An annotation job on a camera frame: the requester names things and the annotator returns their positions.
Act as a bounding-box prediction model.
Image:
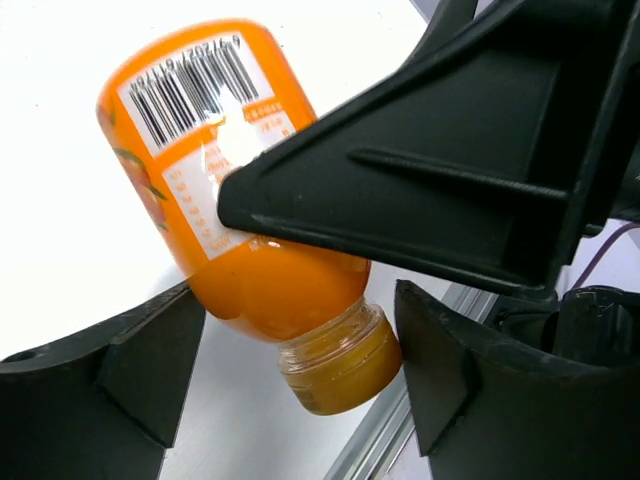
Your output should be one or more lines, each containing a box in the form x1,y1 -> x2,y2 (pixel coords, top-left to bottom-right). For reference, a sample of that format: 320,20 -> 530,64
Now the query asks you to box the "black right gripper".
489,189 -> 639,366

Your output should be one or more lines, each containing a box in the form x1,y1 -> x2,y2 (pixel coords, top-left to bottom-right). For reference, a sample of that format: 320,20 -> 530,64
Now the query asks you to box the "aluminium table front rail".
322,282 -> 501,480

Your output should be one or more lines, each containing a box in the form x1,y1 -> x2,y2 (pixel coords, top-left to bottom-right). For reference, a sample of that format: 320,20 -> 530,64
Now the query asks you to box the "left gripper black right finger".
395,281 -> 639,479

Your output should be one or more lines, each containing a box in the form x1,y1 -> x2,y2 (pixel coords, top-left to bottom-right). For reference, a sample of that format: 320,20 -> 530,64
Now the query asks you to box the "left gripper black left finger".
1,283 -> 206,479

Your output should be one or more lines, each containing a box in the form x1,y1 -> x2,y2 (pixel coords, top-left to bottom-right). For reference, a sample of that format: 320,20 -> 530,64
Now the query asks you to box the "orange juice bottle with barcode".
95,18 -> 402,416

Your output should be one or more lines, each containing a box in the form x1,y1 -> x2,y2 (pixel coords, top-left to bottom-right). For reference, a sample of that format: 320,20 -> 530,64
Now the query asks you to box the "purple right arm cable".
569,222 -> 640,294

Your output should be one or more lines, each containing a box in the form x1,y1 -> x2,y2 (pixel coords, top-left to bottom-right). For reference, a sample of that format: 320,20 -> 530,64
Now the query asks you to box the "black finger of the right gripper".
241,1 -> 639,295

